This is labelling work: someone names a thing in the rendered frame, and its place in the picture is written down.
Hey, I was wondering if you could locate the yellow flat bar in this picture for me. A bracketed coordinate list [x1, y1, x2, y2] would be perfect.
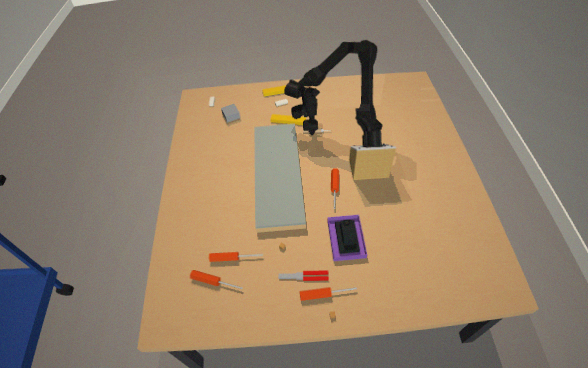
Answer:
[262, 85, 286, 97]
[270, 114, 306, 125]

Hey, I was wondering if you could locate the purple open-top tray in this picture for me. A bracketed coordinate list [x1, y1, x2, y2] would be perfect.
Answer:
[327, 215, 367, 261]

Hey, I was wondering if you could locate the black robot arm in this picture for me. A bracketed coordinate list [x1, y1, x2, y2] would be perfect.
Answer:
[284, 40, 383, 147]

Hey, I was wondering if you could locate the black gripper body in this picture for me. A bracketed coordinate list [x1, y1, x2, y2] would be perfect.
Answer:
[303, 98, 318, 131]

